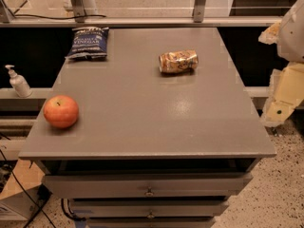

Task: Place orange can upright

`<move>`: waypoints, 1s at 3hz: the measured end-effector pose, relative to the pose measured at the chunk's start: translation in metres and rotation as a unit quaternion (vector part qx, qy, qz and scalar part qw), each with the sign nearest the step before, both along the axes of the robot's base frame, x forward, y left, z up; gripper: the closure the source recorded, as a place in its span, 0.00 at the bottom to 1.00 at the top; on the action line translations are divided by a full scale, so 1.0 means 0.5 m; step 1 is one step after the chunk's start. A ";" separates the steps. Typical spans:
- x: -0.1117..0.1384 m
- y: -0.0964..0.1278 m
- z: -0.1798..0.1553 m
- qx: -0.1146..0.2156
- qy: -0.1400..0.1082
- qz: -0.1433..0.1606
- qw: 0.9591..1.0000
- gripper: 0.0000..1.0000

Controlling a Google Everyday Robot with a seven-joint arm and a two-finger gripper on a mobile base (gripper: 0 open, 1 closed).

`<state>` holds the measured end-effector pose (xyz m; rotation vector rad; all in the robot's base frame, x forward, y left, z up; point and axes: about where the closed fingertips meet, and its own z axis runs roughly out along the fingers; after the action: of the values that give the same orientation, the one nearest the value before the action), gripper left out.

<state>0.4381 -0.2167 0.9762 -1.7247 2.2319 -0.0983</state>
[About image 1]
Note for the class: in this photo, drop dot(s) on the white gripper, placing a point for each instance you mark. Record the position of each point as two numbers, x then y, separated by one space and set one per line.
293 35

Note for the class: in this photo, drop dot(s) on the orange soda can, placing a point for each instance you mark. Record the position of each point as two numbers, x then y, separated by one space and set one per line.
178 61

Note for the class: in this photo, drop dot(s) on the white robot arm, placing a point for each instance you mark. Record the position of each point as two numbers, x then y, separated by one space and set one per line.
295 14

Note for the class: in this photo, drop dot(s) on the top grey drawer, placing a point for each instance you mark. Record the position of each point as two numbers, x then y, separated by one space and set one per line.
146 185

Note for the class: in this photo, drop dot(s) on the grey drawer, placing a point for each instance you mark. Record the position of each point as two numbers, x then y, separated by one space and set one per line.
150 223
146 185
148 208

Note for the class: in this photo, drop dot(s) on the grey drawer cabinet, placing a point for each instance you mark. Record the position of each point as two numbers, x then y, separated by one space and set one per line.
136 120

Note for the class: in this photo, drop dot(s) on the bottom grey drawer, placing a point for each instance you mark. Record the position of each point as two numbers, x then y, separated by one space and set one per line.
150 223

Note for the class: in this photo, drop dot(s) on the blue chip bag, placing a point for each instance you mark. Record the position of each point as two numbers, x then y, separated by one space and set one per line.
88 42

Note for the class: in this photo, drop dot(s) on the red apple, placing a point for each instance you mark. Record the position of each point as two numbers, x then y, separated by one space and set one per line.
61 111

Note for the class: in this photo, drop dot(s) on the middle grey drawer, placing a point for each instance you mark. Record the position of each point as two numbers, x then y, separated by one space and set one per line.
148 208

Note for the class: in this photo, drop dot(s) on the white pump bottle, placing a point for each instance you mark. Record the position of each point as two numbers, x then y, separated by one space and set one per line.
18 82

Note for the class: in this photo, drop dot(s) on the cardboard box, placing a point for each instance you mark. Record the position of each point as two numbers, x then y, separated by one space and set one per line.
23 192

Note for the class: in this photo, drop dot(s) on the right metal bracket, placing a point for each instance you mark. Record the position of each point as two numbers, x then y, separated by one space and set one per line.
198 10

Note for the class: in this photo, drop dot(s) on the metal bracket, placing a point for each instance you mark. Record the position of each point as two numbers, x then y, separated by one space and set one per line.
198 10
78 10

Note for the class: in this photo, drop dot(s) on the left metal bracket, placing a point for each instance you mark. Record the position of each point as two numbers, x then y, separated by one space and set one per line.
78 10

